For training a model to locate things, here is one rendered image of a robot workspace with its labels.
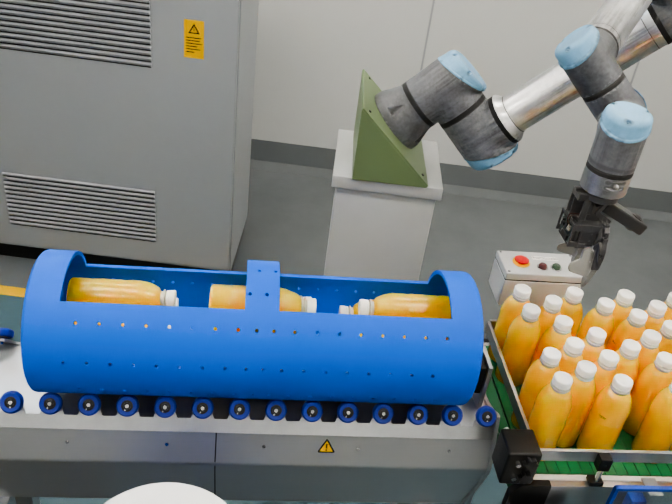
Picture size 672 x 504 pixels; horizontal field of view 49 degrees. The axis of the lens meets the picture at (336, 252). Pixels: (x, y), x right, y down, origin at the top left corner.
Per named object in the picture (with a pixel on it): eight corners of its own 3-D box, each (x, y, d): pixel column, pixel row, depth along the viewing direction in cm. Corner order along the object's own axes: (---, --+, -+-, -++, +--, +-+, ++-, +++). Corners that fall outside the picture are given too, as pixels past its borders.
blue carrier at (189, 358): (65, 316, 169) (48, 220, 151) (439, 332, 180) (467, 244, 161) (33, 421, 148) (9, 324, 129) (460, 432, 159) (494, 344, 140)
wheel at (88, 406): (85, 388, 151) (83, 389, 149) (105, 398, 151) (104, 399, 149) (74, 408, 150) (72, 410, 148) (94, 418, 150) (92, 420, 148)
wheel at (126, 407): (123, 389, 151) (122, 391, 149) (143, 399, 152) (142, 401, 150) (112, 409, 151) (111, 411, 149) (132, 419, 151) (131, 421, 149)
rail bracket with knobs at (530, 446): (487, 454, 159) (498, 420, 153) (519, 454, 160) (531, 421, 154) (498, 492, 151) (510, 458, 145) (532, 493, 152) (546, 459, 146)
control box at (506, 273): (487, 281, 195) (497, 248, 189) (560, 285, 197) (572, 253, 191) (497, 305, 187) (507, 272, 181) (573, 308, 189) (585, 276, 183)
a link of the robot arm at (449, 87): (408, 76, 221) (457, 39, 214) (441, 122, 225) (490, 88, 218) (403, 86, 207) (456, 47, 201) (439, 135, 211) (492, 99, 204)
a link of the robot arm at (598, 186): (621, 160, 149) (641, 184, 141) (614, 181, 151) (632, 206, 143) (579, 157, 147) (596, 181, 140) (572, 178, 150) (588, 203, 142)
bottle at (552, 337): (523, 374, 180) (544, 315, 170) (552, 379, 180) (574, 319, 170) (527, 395, 174) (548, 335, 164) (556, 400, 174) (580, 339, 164)
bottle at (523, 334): (530, 379, 179) (551, 319, 169) (511, 389, 175) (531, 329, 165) (508, 361, 184) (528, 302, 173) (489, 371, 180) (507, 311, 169)
